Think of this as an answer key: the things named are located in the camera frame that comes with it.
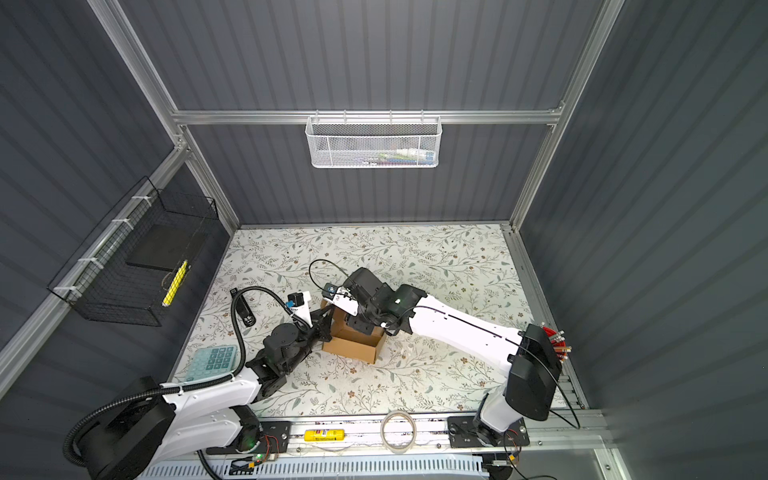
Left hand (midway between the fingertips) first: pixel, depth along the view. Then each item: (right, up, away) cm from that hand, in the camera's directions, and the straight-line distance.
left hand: (334, 307), depth 81 cm
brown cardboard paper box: (+5, -8, -4) cm, 11 cm away
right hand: (+6, 0, -4) cm, 8 cm away
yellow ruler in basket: (-36, +8, -11) cm, 39 cm away
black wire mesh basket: (-48, +11, -9) cm, 50 cm away
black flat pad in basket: (-41, +16, -6) cm, 45 cm away
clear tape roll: (+21, -29, -8) cm, 37 cm away
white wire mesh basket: (+8, +62, +42) cm, 75 cm away
